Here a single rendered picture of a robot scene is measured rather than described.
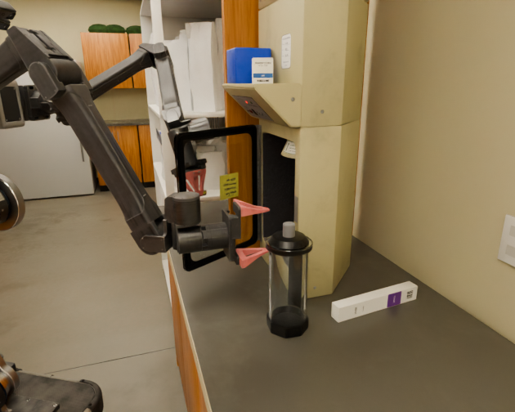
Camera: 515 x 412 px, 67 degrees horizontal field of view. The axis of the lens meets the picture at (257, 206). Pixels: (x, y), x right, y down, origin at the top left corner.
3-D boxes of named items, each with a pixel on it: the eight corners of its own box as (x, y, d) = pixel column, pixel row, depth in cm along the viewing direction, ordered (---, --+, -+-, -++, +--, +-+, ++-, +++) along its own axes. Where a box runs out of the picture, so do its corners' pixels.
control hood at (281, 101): (258, 116, 122) (258, 82, 119) (301, 127, 92) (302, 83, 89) (222, 118, 118) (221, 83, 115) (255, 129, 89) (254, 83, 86)
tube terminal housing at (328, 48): (324, 244, 143) (334, 14, 120) (374, 286, 114) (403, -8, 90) (259, 253, 136) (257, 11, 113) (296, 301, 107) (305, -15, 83)
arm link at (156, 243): (158, 235, 89) (141, 250, 81) (154, 187, 86) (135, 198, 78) (208, 239, 87) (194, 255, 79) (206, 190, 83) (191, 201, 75)
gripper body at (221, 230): (237, 216, 81) (202, 220, 79) (238, 261, 84) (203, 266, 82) (230, 207, 87) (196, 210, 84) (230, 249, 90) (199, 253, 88)
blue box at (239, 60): (259, 82, 115) (259, 51, 112) (270, 83, 106) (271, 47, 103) (226, 83, 112) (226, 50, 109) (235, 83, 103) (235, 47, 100)
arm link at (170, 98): (159, 70, 148) (150, 44, 140) (174, 67, 149) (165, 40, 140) (172, 144, 122) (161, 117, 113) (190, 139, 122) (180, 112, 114)
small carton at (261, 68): (270, 83, 101) (271, 58, 99) (273, 83, 96) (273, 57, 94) (252, 83, 100) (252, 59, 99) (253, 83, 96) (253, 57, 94)
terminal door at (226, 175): (257, 243, 133) (257, 123, 121) (185, 273, 112) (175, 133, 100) (256, 242, 133) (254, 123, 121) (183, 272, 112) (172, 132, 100)
